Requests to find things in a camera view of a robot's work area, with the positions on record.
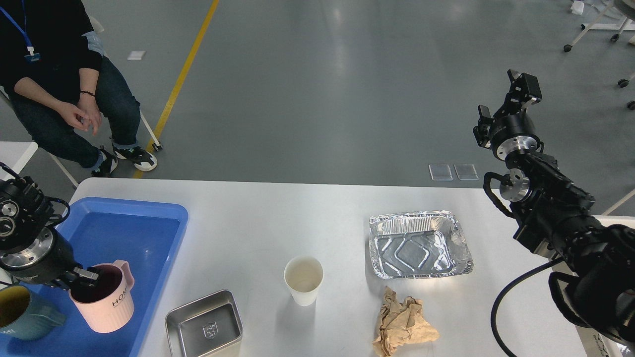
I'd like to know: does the white side table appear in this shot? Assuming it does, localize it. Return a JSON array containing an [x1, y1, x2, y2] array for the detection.
[[0, 141, 38, 174]]

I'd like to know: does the blue plastic tray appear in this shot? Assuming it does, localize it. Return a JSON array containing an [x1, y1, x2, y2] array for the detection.
[[0, 197, 189, 357]]

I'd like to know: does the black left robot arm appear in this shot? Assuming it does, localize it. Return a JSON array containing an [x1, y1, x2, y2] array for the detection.
[[0, 163, 102, 290]]

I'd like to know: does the white wheeled chair base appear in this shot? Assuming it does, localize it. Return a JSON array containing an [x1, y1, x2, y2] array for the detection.
[[564, 0, 635, 110]]

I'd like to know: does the grey office chair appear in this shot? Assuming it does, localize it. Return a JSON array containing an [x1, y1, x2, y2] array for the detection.
[[0, 15, 164, 189]]

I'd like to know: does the white paper cup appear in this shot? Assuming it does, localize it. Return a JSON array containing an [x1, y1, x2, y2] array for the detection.
[[283, 255, 324, 306]]

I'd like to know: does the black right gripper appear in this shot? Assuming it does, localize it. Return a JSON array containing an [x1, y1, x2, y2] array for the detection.
[[473, 69, 543, 160]]

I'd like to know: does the pink ribbed mug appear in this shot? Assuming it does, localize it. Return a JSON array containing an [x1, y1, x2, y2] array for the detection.
[[68, 260, 135, 334]]

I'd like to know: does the teal ceramic mug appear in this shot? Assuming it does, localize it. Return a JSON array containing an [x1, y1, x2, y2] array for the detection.
[[0, 285, 66, 341]]

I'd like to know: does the small stainless steel tray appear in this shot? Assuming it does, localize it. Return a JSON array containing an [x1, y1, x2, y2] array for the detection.
[[165, 290, 243, 357]]

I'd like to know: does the crumpled brown paper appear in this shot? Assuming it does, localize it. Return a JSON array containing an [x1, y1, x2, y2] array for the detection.
[[372, 286, 440, 357]]

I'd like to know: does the aluminium foil tray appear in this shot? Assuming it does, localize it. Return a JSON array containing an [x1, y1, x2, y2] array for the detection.
[[369, 210, 474, 280]]

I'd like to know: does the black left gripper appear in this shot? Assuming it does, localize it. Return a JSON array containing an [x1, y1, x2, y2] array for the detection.
[[0, 227, 101, 289]]

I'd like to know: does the white plastic bin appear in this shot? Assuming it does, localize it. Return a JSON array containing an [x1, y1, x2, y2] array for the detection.
[[576, 215, 635, 357]]

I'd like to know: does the person in dark clothes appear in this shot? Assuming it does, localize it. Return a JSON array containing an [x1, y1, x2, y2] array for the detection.
[[1, 0, 157, 177]]

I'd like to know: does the clear floor plate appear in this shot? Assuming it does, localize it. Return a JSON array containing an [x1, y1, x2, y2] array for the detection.
[[453, 164, 479, 180], [428, 164, 453, 181]]

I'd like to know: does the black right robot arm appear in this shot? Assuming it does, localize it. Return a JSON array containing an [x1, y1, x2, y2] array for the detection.
[[473, 69, 635, 356]]

